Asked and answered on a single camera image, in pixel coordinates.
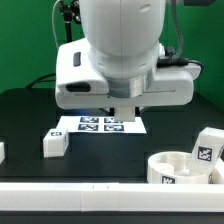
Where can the white fence bar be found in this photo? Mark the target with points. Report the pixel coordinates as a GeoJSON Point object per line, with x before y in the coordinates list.
{"type": "Point", "coordinates": [218, 173]}
{"type": "Point", "coordinates": [90, 197]}

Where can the white right fence bar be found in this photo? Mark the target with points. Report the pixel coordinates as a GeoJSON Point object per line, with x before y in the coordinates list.
{"type": "Point", "coordinates": [218, 173]}

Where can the white left fence block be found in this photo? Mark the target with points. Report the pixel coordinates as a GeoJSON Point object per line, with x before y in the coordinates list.
{"type": "Point", "coordinates": [2, 152]}

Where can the white round stool seat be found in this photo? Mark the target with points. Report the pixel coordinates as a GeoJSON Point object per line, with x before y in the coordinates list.
{"type": "Point", "coordinates": [178, 168]}

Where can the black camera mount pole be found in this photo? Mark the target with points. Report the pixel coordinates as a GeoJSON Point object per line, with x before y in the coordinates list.
{"type": "Point", "coordinates": [70, 13]}

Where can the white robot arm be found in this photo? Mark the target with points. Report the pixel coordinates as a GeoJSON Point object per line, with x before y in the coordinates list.
{"type": "Point", "coordinates": [115, 64]}

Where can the white sheet with markers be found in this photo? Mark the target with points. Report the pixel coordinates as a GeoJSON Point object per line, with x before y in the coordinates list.
{"type": "Point", "coordinates": [94, 124]}

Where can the white front fence bar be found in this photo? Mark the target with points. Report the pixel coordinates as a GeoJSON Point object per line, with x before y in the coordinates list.
{"type": "Point", "coordinates": [90, 197]}

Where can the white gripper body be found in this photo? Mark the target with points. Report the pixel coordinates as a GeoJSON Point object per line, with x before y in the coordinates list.
{"type": "Point", "coordinates": [136, 86]}

